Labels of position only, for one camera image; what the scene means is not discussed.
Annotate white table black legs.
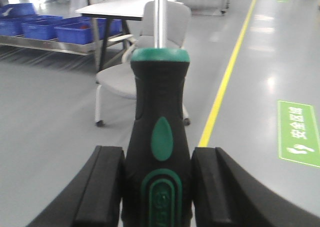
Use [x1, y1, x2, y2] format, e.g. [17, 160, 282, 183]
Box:
[75, 0, 188, 73]

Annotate blue bin on low shelf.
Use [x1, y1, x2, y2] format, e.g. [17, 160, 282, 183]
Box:
[21, 18, 83, 41]

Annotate green floor safety sign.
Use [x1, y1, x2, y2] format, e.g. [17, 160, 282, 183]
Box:
[277, 100, 320, 168]

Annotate blue bin beside table leg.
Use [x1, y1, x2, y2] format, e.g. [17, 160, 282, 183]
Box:
[54, 18, 122, 45]

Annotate grey office chair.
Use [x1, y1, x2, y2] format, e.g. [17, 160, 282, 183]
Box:
[94, 1, 192, 127]

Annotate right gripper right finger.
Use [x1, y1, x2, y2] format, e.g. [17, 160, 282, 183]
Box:
[191, 147, 320, 227]

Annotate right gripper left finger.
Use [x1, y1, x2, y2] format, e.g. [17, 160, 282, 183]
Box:
[28, 145, 124, 227]

